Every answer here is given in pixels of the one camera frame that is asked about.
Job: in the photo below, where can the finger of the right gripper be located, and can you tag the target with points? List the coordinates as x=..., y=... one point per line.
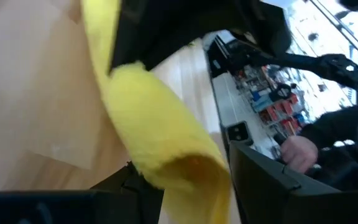
x=129, y=31

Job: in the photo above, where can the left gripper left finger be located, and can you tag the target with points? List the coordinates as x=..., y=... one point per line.
x=57, y=208

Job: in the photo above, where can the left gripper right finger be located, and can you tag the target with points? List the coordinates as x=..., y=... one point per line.
x=291, y=202

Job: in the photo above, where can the yellow microfiber towel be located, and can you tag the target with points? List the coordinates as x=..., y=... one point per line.
x=154, y=124

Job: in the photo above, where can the person's hand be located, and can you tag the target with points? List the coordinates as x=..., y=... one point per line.
x=298, y=154

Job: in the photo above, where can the person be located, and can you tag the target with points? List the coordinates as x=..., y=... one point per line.
x=337, y=130

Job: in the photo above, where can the red storage bin rack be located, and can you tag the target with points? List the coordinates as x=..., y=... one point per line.
x=278, y=109

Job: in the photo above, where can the black aluminium table frame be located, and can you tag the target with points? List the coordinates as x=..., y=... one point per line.
x=219, y=56

